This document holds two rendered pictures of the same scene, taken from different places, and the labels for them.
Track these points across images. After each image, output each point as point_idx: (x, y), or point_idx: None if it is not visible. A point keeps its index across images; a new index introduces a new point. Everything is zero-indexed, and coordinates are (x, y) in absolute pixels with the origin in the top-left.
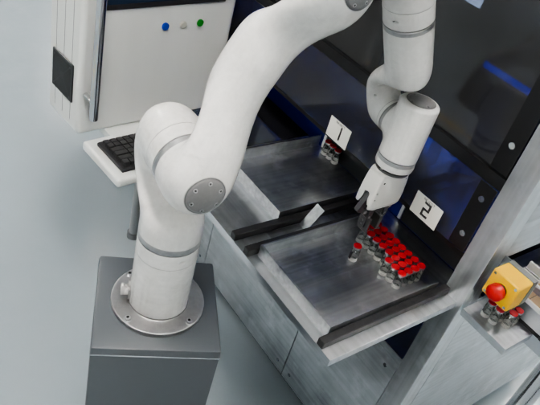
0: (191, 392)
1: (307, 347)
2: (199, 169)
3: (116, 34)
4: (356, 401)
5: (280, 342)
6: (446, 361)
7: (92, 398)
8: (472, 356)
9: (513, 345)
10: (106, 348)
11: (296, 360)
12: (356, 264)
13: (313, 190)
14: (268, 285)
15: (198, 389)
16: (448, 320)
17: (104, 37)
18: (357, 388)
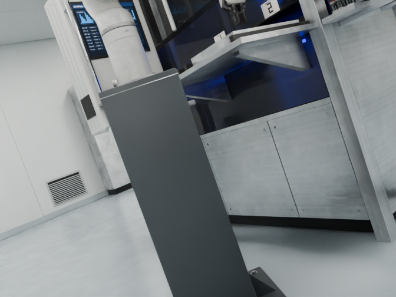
0: (178, 112)
1: (294, 174)
2: None
3: (102, 71)
4: (337, 163)
5: (284, 195)
6: (359, 84)
7: (120, 142)
8: (383, 91)
9: (359, 2)
10: (106, 90)
11: (297, 192)
12: None
13: None
14: (200, 62)
15: (181, 107)
16: (323, 36)
17: (92, 64)
18: (331, 153)
